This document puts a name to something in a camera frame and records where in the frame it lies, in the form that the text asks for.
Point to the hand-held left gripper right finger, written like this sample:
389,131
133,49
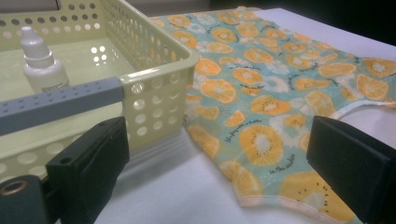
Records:
358,165

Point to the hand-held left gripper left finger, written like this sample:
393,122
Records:
90,161

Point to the orange fruit print cloth garment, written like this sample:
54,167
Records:
249,77

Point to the white table cover sheet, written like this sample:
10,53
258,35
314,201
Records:
171,193

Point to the pale yellow perforated plastic basket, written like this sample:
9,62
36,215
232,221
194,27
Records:
155,102

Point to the small white dropper bottle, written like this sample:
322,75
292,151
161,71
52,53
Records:
43,71

